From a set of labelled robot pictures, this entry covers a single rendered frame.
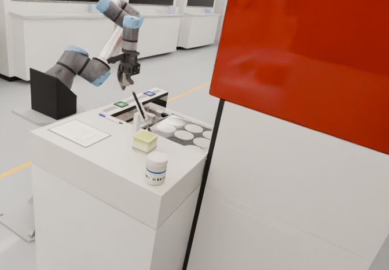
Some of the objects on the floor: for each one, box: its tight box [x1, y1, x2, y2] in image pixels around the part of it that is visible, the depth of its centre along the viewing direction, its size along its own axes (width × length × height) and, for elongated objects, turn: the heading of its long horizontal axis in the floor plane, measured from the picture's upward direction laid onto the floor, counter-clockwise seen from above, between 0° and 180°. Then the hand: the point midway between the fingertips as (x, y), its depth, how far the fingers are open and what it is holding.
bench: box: [109, 0, 183, 58], centre depth 638 cm, size 108×180×200 cm, turn 132°
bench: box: [175, 0, 221, 50], centre depth 822 cm, size 108×180×200 cm, turn 132°
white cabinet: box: [31, 163, 200, 270], centre depth 176 cm, size 64×96×82 cm, turn 132°
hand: (122, 87), depth 160 cm, fingers closed
